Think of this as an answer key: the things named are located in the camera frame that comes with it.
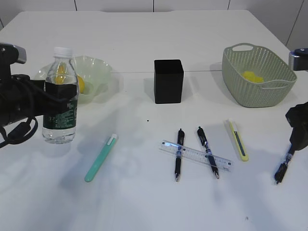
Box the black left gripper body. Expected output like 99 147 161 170
0 74 45 126

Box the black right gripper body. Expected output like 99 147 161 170
285 102 308 130

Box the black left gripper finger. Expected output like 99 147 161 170
45 82 78 115

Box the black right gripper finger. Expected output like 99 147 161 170
289 124 308 152

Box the yellow pear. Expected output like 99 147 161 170
55 63 85 93

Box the clear plastic water bottle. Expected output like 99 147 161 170
42 47 79 144

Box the yellow utility knife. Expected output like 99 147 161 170
228 119 249 162

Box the yellow waste paper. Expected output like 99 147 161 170
242 71 264 83

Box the mint green utility knife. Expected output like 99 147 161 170
84 134 118 182

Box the black pen right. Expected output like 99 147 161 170
274 144 295 185

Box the black pen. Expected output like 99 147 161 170
274 144 295 185
197 127 219 179
174 128 185 182

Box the green wavy glass plate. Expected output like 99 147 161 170
33 55 114 105

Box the green woven plastic basket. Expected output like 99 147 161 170
222 43 297 108

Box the black pen middle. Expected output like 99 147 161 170
197 127 219 179

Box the black pen left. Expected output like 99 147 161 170
174 128 185 182

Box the black square pen holder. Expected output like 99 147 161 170
154 59 184 104

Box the clear plastic ruler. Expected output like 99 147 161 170
159 140 233 171

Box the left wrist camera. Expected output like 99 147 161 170
0 42 27 65

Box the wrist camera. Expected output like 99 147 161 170
288 48 308 71
0 42 27 65

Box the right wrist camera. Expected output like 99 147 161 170
288 48 308 71

